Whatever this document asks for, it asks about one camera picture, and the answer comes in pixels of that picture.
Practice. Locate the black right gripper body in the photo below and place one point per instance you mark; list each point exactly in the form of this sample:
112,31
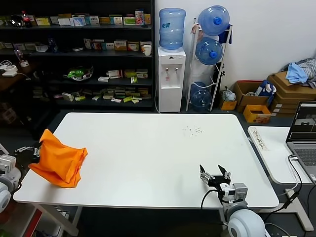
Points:
218,182

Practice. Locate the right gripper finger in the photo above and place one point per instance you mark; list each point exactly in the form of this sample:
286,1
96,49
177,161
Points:
226,175
206,176

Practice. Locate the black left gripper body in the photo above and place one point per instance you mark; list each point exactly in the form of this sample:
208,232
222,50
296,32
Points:
26,159

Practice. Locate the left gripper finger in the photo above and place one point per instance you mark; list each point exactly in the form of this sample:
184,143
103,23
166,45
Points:
37,153
24,149

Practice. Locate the orange t-shirt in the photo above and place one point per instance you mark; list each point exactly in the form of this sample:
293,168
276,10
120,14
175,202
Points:
56,160

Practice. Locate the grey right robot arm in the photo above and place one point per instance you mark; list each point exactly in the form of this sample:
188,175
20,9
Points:
244,222

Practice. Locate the scattered dark crumbs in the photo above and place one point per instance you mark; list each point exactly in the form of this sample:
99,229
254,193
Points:
192,130

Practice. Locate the white handwritten paper strip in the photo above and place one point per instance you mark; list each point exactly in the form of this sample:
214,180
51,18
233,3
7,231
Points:
259,140

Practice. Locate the white side table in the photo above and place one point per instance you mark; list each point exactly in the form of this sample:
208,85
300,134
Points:
274,158

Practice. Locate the white red storage cart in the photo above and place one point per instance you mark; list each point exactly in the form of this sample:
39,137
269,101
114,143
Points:
27,222

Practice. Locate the brown wooden desk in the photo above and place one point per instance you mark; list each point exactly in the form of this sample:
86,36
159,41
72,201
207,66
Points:
12,82

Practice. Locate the small yellow cardboard box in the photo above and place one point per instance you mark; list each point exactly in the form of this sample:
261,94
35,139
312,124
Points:
228,105

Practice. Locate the blue water cooler jug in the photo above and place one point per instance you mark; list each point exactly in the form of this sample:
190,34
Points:
200,98
212,21
208,51
172,30

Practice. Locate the white charger device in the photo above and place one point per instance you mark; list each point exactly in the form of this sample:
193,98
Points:
9,71

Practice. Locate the grey laptop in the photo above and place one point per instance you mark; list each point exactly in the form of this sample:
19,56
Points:
302,148

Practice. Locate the open brown cardboard box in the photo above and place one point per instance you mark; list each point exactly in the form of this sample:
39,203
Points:
249,98

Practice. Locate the crumpled plastic bag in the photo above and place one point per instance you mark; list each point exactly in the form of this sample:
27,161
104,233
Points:
227,94

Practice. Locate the bowl with green packets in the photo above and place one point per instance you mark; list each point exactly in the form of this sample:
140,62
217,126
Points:
79,74

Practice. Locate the clear plastic bottle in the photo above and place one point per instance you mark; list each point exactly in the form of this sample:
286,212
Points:
21,58

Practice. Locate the blue white bag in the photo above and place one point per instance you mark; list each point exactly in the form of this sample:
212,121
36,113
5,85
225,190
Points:
267,89

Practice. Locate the black shelving unit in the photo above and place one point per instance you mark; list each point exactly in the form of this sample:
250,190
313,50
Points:
74,61

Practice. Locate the flat white medicine box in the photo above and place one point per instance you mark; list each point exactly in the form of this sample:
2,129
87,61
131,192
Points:
77,49
103,79

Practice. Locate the white water dispenser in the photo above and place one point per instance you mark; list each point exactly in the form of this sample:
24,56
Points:
170,84

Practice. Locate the black folded tripod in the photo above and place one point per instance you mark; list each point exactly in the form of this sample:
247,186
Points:
221,74

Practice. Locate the white metal jug rack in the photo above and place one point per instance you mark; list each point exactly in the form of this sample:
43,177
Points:
222,74

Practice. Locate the yellow green medicine box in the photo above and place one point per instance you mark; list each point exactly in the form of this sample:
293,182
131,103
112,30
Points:
128,99
130,73

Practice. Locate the blue plastic bottle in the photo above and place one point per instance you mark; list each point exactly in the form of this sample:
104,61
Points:
52,46

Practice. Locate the pink white medicine box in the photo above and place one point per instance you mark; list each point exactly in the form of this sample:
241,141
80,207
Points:
87,43

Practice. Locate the small green white box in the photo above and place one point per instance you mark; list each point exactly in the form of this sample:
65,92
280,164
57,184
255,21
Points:
134,80

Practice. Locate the light blue garment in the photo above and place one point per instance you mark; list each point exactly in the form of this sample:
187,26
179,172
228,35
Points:
297,73

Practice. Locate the shiny black round object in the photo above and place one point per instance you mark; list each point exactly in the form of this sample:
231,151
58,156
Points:
16,21

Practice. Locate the teal white medicine box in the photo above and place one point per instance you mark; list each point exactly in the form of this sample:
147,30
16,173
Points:
108,46

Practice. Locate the cola bottle red cap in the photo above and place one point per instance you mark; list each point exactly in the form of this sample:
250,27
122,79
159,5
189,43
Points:
26,20

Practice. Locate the orange white medicine box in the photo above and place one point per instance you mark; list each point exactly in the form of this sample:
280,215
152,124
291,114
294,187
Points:
120,45

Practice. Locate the grey striped garment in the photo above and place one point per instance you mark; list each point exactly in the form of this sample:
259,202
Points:
309,67

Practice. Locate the blue white medicine box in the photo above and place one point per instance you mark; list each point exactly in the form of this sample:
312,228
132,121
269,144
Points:
79,21

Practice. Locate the white mug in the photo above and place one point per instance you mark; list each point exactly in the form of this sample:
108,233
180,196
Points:
147,50

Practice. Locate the beige cloth strip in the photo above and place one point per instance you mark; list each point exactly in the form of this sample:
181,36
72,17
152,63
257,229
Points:
194,28

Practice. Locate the orange yellow medicine box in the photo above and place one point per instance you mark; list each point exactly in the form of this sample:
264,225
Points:
147,19

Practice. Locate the tall colourful box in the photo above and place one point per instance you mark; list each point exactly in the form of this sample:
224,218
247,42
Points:
139,17

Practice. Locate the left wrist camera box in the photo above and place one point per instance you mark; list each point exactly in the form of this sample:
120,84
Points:
7,165

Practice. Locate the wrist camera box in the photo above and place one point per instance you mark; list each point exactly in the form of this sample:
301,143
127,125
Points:
7,165
239,193

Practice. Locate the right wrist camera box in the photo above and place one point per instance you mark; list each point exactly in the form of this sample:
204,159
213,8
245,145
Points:
239,193

